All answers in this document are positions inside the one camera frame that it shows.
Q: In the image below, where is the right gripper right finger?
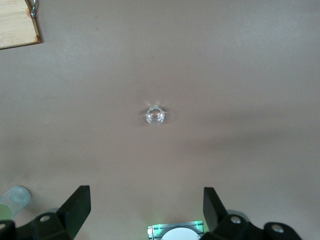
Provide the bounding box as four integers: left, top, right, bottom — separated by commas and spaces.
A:
199, 187, 303, 240

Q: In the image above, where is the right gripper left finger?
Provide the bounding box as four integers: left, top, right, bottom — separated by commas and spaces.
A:
0, 185, 91, 240

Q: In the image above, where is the clear glass measuring cup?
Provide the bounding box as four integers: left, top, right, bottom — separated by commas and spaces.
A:
145, 104, 167, 126

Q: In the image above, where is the green sleeved glass bottle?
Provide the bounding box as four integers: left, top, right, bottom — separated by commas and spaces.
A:
0, 185, 32, 225

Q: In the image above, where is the brown table cover sheet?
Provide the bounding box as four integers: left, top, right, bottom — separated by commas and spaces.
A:
0, 0, 320, 240

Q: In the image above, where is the wooden cutting board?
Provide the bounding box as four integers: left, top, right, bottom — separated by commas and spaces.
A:
0, 0, 43, 50

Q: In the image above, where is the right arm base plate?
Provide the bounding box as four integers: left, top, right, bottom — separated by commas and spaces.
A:
146, 219, 206, 240

